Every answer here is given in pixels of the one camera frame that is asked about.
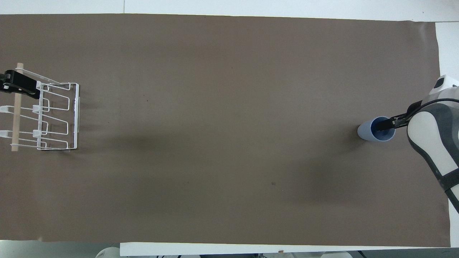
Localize white wire cup holder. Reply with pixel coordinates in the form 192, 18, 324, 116
0, 63, 80, 153

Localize blue cup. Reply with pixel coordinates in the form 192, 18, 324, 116
357, 116, 396, 142

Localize black cable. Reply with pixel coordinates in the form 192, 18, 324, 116
406, 98, 459, 124

